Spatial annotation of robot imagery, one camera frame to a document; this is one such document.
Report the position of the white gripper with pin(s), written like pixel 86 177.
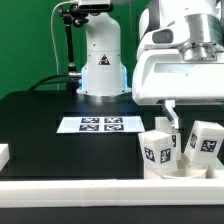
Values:
pixel 163 75

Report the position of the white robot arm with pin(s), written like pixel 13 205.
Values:
pixel 194 27

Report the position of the white sheet with tags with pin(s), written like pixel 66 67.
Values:
pixel 109 124

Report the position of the white block at left edge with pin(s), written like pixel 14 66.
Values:
pixel 4 155

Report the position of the white obstacle wall frame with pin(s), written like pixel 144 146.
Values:
pixel 91 193

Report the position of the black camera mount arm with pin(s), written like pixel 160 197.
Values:
pixel 72 17

